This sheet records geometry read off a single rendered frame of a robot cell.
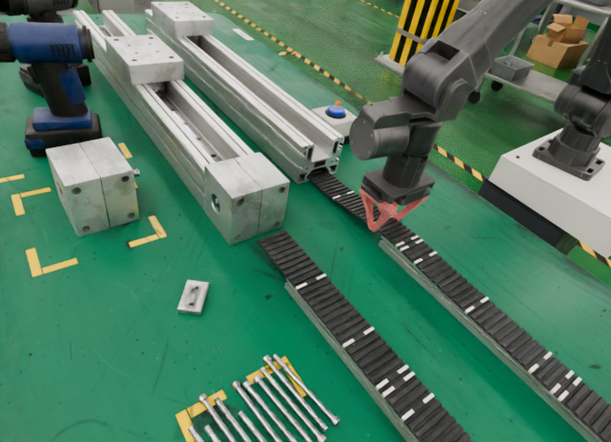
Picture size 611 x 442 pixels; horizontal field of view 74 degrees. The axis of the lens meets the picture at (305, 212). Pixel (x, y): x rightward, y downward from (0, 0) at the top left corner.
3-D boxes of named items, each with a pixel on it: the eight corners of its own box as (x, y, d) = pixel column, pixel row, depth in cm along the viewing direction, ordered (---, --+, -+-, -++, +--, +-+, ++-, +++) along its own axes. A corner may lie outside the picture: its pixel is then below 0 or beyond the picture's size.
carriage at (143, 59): (185, 91, 89) (184, 60, 84) (133, 98, 83) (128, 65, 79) (157, 63, 98) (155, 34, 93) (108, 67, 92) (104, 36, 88)
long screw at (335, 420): (339, 422, 45) (341, 418, 45) (334, 428, 45) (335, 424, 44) (276, 356, 51) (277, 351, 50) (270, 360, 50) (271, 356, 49)
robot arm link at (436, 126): (455, 117, 55) (426, 98, 59) (415, 122, 52) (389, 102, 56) (435, 160, 60) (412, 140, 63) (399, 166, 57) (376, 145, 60)
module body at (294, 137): (335, 173, 84) (345, 136, 79) (296, 184, 79) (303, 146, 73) (179, 37, 129) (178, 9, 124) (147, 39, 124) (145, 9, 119)
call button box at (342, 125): (354, 142, 95) (360, 117, 91) (321, 151, 90) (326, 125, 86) (333, 126, 99) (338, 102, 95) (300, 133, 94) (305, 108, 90)
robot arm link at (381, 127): (475, 81, 50) (429, 55, 56) (403, 85, 45) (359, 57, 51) (441, 164, 57) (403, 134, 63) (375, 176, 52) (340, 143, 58)
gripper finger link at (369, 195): (348, 221, 69) (362, 175, 63) (378, 209, 73) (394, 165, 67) (375, 246, 65) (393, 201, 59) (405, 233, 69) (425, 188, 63)
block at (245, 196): (295, 222, 70) (303, 177, 64) (229, 246, 63) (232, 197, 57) (266, 193, 75) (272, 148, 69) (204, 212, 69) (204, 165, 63)
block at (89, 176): (155, 214, 66) (149, 165, 60) (78, 237, 60) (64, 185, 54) (131, 181, 72) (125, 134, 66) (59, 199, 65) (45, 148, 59)
